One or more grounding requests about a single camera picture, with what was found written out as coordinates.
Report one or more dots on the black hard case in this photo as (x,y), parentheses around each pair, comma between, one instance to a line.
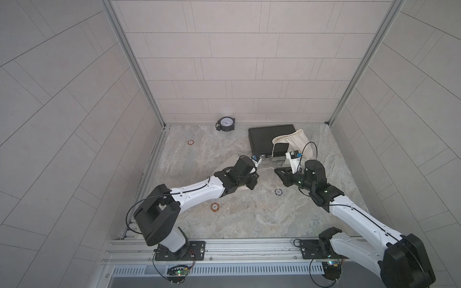
(261,140)

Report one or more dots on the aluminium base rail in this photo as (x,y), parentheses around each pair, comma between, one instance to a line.
(246,250)

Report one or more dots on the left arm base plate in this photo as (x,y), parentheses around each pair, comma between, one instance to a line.
(193,250)

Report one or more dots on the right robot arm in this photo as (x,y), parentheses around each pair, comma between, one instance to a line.
(399,260)

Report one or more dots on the right circuit board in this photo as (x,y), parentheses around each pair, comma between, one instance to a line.
(332,270)

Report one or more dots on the cream cloth soil bag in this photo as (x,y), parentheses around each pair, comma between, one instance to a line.
(228,184)

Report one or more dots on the circuit board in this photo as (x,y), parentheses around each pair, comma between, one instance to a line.
(332,270)
(177,274)

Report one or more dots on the left circuit board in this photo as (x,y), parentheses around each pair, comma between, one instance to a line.
(177,274)

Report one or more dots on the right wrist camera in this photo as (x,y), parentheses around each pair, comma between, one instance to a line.
(294,158)

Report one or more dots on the black round gauge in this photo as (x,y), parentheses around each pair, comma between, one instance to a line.
(225,124)

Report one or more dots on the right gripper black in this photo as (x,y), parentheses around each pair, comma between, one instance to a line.
(286,177)

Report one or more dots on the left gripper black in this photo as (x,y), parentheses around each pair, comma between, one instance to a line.
(250,175)

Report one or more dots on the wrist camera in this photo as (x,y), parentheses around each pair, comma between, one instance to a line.
(256,159)
(294,158)

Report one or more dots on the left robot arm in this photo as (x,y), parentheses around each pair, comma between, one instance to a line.
(156,215)

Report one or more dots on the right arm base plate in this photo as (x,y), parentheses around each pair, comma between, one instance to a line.
(311,249)

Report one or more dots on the white vent grille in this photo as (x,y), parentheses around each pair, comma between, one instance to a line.
(203,270)

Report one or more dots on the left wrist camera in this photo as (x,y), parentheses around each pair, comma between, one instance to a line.
(256,159)

